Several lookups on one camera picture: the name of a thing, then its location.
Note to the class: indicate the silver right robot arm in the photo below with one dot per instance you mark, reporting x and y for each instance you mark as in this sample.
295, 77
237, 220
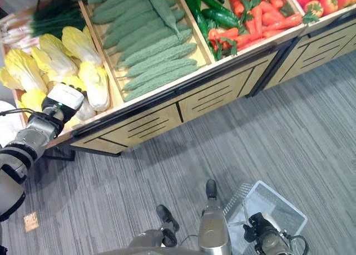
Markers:
274, 244

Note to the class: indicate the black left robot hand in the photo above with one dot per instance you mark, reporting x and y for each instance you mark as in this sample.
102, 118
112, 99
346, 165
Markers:
66, 96

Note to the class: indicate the long wooden vegetable stand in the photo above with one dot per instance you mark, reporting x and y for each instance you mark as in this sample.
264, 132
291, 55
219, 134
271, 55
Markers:
211, 96

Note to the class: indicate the dark robot left foot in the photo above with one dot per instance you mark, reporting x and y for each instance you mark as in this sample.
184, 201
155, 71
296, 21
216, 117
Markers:
166, 214

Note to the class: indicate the dark robot right foot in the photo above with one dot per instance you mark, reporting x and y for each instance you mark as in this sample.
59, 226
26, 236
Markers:
211, 188

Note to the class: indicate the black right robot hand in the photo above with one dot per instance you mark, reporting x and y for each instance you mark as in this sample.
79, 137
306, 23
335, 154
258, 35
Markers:
257, 224

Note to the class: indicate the orange floor marker tag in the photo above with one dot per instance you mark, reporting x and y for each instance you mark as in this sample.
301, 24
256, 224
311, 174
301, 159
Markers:
30, 221

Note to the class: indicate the yellow napa cabbage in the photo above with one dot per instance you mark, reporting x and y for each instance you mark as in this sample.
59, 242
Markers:
94, 85
33, 99
54, 56
7, 79
23, 68
79, 44
85, 112
74, 82

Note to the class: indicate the short wooden vegetable stand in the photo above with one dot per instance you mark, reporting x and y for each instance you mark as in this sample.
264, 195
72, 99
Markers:
320, 49

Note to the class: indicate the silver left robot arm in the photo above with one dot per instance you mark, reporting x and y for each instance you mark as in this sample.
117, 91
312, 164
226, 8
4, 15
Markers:
32, 139

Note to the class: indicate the green onion bunch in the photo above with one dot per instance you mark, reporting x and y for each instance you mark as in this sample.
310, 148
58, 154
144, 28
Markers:
58, 18

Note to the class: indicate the white round object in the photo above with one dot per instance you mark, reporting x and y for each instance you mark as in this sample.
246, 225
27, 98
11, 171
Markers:
8, 124

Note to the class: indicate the silver robot right leg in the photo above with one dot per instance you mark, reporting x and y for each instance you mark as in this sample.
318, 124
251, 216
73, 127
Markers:
212, 230

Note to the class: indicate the silver robot torso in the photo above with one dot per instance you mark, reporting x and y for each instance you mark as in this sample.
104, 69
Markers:
144, 250

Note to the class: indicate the dark robot foot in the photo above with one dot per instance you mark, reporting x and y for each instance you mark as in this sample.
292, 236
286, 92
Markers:
211, 188
166, 214

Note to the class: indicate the dark green cucumber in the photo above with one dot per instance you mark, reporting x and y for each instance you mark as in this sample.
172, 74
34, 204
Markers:
221, 17

